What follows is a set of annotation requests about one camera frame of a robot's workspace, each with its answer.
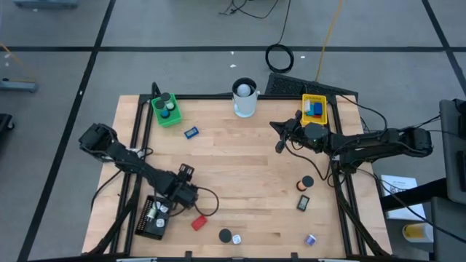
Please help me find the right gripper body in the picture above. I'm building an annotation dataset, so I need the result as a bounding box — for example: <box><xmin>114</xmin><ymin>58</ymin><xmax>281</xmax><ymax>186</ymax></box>
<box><xmin>276</xmin><ymin>111</ymin><xmax>307</xmax><ymax>154</ymax></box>

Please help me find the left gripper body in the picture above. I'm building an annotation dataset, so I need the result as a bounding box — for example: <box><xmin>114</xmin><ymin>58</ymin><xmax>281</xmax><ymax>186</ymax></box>
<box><xmin>167</xmin><ymin>162</ymin><xmax>200</xmax><ymax>210</ymax></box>

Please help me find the red small box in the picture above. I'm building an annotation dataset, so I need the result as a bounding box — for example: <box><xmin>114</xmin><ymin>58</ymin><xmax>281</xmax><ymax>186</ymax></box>
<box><xmin>191</xmin><ymin>215</ymin><xmax>208</xmax><ymax>231</ymax></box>

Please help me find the yellow plastic basket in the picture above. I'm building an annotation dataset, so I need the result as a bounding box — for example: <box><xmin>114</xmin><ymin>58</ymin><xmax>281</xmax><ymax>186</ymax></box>
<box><xmin>301</xmin><ymin>93</ymin><xmax>328</xmax><ymax>127</ymax></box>

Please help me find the black perforated mat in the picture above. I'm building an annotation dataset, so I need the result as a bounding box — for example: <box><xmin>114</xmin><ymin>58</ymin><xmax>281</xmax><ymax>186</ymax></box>
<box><xmin>264</xmin><ymin>72</ymin><xmax>360</xmax><ymax>98</ymax></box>

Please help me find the clear cup with ball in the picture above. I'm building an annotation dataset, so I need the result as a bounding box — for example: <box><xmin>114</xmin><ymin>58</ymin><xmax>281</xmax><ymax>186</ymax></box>
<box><xmin>232</xmin><ymin>76</ymin><xmax>261</xmax><ymax>119</ymax></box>

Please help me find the hourglass with orange sand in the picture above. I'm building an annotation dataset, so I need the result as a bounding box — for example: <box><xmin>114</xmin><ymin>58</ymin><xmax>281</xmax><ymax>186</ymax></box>
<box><xmin>296</xmin><ymin>175</ymin><xmax>315</xmax><ymax>192</ymax></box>

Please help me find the black plastic basket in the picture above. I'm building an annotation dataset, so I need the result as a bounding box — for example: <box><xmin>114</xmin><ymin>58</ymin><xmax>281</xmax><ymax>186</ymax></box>
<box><xmin>134</xmin><ymin>194</ymin><xmax>174</xmax><ymax>241</ymax></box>

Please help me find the black digital timer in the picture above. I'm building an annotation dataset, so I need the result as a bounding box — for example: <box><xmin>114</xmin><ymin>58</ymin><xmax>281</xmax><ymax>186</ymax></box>
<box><xmin>296</xmin><ymin>194</ymin><xmax>311</xmax><ymax>213</ymax></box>

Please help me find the green plastic basket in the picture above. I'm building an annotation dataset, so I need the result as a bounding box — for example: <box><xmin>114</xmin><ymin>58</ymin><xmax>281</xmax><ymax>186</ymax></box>
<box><xmin>151</xmin><ymin>92</ymin><xmax>183</xmax><ymax>128</ymax></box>

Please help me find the hourglass with green sand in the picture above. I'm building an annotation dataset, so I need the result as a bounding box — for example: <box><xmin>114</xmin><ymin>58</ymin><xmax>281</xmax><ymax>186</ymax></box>
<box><xmin>160</xmin><ymin>92</ymin><xmax>176</xmax><ymax>111</ymax></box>

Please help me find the white paper sheet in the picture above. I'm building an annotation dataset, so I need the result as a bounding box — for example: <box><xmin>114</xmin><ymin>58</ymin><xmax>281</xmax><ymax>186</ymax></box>
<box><xmin>380</xmin><ymin>174</ymin><xmax>427</xmax><ymax>221</ymax></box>

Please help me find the black beam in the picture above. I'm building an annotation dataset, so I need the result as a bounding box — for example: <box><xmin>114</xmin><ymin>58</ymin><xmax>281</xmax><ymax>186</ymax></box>
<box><xmin>380</xmin><ymin>178</ymin><xmax>449</xmax><ymax>212</ymax></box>

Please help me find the yellow white bottle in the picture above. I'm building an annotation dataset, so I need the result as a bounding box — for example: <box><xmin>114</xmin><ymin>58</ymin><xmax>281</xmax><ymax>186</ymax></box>
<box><xmin>402</xmin><ymin>222</ymin><xmax>435</xmax><ymax>244</ymax></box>

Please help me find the grey cart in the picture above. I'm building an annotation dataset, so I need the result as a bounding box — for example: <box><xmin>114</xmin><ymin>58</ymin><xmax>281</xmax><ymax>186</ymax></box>
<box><xmin>431</xmin><ymin>98</ymin><xmax>466</xmax><ymax>262</ymax></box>

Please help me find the black floor object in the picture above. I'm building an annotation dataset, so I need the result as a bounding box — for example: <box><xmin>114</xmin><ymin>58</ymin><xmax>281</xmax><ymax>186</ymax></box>
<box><xmin>0</xmin><ymin>113</ymin><xmax>15</xmax><ymax>132</ymax></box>

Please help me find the grey floor base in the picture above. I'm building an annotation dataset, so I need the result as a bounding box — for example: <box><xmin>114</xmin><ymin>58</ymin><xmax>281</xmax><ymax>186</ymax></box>
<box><xmin>13</xmin><ymin>0</ymin><xmax>79</xmax><ymax>10</ymax></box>
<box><xmin>0</xmin><ymin>78</ymin><xmax>39</xmax><ymax>94</ymax></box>

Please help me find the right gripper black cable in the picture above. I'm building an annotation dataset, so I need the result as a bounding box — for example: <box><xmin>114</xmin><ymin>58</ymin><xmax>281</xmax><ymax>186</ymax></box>
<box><xmin>282</xmin><ymin>140</ymin><xmax>331</xmax><ymax>182</ymax></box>

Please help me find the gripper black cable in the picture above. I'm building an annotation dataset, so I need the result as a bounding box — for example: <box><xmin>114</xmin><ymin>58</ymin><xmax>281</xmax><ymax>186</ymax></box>
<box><xmin>282</xmin><ymin>140</ymin><xmax>331</xmax><ymax>182</ymax></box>
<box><xmin>192</xmin><ymin>186</ymin><xmax>220</xmax><ymax>218</ymax></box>

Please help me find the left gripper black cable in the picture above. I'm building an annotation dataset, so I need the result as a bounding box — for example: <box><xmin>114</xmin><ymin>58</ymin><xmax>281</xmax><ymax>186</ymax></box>
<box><xmin>192</xmin><ymin>186</ymin><xmax>220</xmax><ymax>218</ymax></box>

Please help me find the coiled black cable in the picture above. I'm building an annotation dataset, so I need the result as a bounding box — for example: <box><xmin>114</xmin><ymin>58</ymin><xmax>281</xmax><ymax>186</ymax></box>
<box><xmin>264</xmin><ymin>43</ymin><xmax>295</xmax><ymax>74</ymax></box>

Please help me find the black table frame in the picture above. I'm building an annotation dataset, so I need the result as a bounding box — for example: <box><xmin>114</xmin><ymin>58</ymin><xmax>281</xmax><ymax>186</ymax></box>
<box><xmin>87</xmin><ymin>82</ymin><xmax>392</xmax><ymax>262</ymax></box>

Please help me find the yellow cord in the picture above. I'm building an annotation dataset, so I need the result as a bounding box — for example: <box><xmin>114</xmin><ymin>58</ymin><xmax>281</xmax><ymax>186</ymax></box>
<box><xmin>315</xmin><ymin>0</ymin><xmax>344</xmax><ymax>83</ymax></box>

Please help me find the black floor cable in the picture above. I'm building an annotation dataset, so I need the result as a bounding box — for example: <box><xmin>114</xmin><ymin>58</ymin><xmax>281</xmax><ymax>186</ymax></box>
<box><xmin>218</xmin><ymin>0</ymin><xmax>292</xmax><ymax>47</ymax></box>

